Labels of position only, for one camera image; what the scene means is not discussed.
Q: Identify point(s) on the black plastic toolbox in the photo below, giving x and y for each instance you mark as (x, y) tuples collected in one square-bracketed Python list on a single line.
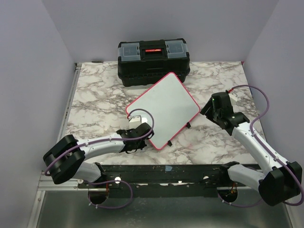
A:
[(146, 62)]

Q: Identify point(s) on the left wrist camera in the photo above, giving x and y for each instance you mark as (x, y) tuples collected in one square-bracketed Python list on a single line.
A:
[(136, 121)]

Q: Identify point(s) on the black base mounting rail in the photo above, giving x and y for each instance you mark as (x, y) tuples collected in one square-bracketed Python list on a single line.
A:
[(162, 181)]

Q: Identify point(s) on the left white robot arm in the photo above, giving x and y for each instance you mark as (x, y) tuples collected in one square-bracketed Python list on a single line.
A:
[(67, 159)]

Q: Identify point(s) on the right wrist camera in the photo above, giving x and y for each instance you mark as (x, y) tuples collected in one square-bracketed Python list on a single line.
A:
[(233, 98)]

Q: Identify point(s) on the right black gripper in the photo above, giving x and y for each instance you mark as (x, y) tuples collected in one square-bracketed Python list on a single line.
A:
[(208, 112)]

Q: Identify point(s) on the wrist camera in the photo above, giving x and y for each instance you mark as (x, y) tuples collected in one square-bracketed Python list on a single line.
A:
[(233, 98), (136, 121)]

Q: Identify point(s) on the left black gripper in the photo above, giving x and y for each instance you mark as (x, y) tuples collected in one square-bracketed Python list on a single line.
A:
[(142, 145)]

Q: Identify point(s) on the aluminium frame rail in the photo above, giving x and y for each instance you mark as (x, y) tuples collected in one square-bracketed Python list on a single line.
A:
[(72, 91)]

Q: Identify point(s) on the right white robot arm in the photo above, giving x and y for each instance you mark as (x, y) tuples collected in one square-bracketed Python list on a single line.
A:
[(278, 180)]

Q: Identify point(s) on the pink framed whiteboard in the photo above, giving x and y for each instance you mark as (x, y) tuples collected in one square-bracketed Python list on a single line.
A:
[(170, 104)]

